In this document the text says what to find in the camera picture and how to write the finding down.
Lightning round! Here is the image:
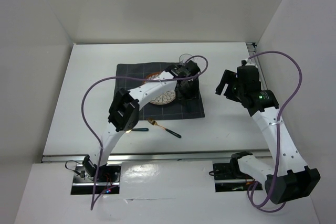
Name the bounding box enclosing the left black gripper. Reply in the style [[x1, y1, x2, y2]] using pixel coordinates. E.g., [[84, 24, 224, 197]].
[[174, 79, 199, 106]]

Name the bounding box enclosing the floral plate orange rim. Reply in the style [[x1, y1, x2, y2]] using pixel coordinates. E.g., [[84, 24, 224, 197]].
[[145, 72, 176, 105]]

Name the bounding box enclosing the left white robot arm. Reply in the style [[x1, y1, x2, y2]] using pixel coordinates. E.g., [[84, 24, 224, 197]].
[[82, 60, 201, 182]]

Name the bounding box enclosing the gold fork green handle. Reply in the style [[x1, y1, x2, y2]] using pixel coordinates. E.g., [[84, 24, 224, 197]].
[[147, 118, 182, 138]]

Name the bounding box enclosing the gold knife green handle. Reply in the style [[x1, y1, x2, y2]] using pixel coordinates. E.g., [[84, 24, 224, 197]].
[[126, 127, 149, 133]]

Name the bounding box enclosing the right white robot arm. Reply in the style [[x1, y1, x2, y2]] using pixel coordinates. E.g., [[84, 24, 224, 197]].
[[215, 65, 321, 205]]

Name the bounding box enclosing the aluminium rail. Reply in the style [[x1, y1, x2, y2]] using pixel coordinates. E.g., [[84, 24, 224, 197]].
[[40, 149, 274, 163], [246, 42, 268, 89]]

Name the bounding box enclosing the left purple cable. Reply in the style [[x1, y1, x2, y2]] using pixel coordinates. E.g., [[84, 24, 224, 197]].
[[81, 55, 209, 211]]

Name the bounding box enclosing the aluminium right rail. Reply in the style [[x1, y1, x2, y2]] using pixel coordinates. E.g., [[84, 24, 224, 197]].
[[246, 42, 268, 89]]

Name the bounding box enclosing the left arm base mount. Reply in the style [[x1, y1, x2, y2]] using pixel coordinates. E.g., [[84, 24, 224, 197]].
[[65, 159, 122, 195]]

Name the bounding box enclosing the aluminium front rail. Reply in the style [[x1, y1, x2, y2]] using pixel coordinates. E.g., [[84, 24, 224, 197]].
[[40, 149, 274, 163]]

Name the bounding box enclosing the clear drinking glass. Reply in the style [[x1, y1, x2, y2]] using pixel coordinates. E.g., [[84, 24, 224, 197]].
[[178, 54, 194, 65]]

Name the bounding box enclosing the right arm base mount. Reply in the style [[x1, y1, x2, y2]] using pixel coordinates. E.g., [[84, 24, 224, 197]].
[[208, 163, 255, 193]]

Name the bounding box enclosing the dark grey checked cloth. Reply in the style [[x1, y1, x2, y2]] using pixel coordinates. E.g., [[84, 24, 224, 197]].
[[115, 62, 205, 121]]

